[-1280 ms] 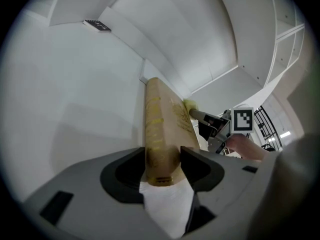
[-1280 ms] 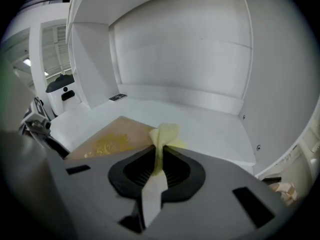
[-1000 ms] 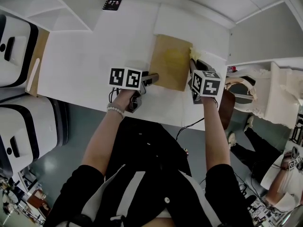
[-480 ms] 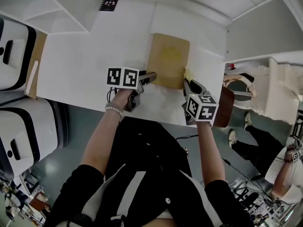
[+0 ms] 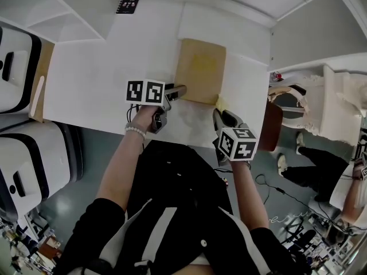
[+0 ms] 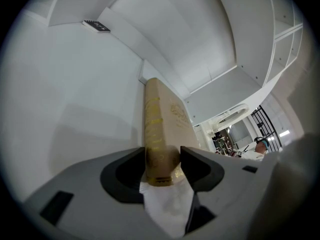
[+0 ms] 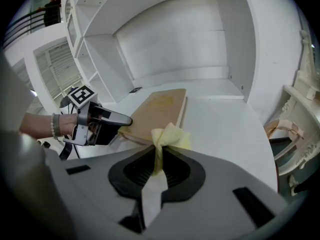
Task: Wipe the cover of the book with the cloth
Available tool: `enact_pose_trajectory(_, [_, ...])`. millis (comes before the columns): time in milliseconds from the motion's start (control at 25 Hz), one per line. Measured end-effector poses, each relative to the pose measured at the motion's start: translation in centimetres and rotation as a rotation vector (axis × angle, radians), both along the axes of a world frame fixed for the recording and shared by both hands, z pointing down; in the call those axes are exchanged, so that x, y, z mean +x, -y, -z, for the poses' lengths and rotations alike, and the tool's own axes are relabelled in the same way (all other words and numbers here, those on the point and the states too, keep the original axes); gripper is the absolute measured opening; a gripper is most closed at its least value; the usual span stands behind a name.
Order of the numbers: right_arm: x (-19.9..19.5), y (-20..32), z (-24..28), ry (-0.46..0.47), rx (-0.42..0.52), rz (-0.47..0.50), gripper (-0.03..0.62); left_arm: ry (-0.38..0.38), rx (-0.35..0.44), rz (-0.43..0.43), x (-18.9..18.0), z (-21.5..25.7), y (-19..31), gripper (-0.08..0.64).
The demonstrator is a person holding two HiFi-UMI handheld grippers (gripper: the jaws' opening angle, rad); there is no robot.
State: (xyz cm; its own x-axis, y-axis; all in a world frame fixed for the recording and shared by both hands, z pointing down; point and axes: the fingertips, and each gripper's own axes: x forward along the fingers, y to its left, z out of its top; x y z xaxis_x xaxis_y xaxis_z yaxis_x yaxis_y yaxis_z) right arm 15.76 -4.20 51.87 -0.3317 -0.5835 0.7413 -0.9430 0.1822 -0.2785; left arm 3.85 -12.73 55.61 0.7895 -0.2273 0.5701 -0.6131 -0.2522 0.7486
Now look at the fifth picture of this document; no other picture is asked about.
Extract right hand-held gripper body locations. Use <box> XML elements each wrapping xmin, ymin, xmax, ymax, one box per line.
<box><xmin>212</xmin><ymin>127</ymin><xmax>257</xmax><ymax>167</ymax></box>

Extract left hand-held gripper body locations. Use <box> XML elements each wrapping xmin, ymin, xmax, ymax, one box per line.
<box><xmin>125</xmin><ymin>78</ymin><xmax>174</xmax><ymax>135</ymax></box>

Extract yellow cloth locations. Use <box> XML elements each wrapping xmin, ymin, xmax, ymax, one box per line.
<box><xmin>214</xmin><ymin>93</ymin><xmax>231</xmax><ymax>113</ymax></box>

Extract brown notebook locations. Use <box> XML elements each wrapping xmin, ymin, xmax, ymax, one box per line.
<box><xmin>173</xmin><ymin>38</ymin><xmax>228</xmax><ymax>105</ymax></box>

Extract person's left forearm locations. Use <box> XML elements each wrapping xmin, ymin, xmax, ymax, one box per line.
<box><xmin>96</xmin><ymin>124</ymin><xmax>147</xmax><ymax>211</ymax></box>

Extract person's right forearm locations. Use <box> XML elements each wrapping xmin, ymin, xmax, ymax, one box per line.
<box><xmin>231</xmin><ymin>160</ymin><xmax>270</xmax><ymax>230</ymax></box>

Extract person's left hand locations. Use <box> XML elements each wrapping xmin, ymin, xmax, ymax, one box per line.
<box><xmin>134</xmin><ymin>105</ymin><xmax>162</xmax><ymax>133</ymax></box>

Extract brown wooden stool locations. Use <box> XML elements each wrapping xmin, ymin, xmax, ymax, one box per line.
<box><xmin>256</xmin><ymin>100</ymin><xmax>284</xmax><ymax>153</ymax></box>

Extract white desk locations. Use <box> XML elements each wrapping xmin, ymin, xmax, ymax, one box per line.
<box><xmin>42</xmin><ymin>0</ymin><xmax>272</xmax><ymax>151</ymax></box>

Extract cream ornate chair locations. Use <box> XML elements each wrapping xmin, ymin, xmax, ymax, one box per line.
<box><xmin>268</xmin><ymin>84</ymin><xmax>309</xmax><ymax>131</ymax></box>

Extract person in black shirt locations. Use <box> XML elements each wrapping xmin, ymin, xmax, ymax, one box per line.
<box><xmin>56</xmin><ymin>139</ymin><xmax>310</xmax><ymax>275</ymax></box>

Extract small black spiral notebook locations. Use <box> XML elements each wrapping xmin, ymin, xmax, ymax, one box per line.
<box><xmin>115</xmin><ymin>0</ymin><xmax>140</xmax><ymax>15</ymax></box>

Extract white ornate vanity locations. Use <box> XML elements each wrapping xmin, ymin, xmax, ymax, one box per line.
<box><xmin>269</xmin><ymin>63</ymin><xmax>367</xmax><ymax>147</ymax></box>

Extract cardboard box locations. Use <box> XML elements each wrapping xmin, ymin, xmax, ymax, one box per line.
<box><xmin>28</xmin><ymin>40</ymin><xmax>56</xmax><ymax>123</ymax></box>

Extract white shelf unit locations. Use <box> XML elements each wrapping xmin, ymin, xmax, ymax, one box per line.
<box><xmin>0</xmin><ymin>0</ymin><xmax>127</xmax><ymax>44</ymax></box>

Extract black office chair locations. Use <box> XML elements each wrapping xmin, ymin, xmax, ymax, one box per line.
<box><xmin>282</xmin><ymin>225</ymin><xmax>318</xmax><ymax>250</ymax></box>

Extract white black robot machine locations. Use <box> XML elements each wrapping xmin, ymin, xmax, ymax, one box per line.
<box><xmin>0</xmin><ymin>26</ymin><xmax>42</xmax><ymax>114</ymax></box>
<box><xmin>0</xmin><ymin>121</ymin><xmax>84</xmax><ymax>220</ymax></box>

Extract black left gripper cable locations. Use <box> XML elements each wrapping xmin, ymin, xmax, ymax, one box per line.
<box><xmin>127</xmin><ymin>103</ymin><xmax>142</xmax><ymax>123</ymax></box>

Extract white bead bracelet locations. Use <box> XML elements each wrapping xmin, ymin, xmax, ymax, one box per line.
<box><xmin>124</xmin><ymin>121</ymin><xmax>147</xmax><ymax>140</ymax></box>

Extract black floor cable with adapter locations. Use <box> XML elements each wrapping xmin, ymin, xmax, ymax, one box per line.
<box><xmin>255</xmin><ymin>173</ymin><xmax>345</xmax><ymax>229</ymax></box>

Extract white coiled cable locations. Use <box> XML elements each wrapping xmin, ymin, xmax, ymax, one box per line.
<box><xmin>268</xmin><ymin>207</ymin><xmax>316</xmax><ymax>223</ymax></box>

